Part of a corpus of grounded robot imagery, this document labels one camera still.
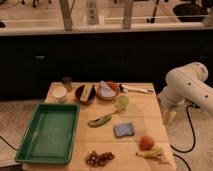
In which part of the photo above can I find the blue sponge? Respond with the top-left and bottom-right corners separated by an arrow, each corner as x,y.
114,122 -> 135,138

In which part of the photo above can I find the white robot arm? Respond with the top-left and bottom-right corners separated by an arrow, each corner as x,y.
157,62 -> 213,125

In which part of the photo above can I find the green plastic tray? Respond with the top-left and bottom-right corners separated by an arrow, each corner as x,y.
15,103 -> 80,165

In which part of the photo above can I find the red peach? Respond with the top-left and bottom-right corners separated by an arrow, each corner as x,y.
139,135 -> 154,150

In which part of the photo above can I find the yellow banana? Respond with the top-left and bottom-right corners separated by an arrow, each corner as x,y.
136,147 -> 164,161

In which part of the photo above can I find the orange plate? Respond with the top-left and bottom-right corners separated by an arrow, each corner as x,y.
97,81 -> 120,101

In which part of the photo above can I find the green pepper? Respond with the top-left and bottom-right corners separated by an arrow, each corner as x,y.
87,116 -> 111,128

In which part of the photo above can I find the dark brown bowl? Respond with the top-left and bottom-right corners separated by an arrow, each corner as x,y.
75,84 -> 96,105

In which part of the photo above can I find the wooden block in bowl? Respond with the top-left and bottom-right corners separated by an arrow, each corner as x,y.
80,85 -> 93,102

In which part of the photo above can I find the bunch of brown grapes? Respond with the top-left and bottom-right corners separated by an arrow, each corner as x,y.
85,151 -> 115,167

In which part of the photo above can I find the white cup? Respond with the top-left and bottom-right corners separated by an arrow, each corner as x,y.
52,86 -> 67,103

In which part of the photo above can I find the black cable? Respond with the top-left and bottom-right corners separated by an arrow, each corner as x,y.
170,103 -> 198,171

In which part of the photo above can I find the white handled knife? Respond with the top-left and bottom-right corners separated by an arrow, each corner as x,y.
119,84 -> 154,94

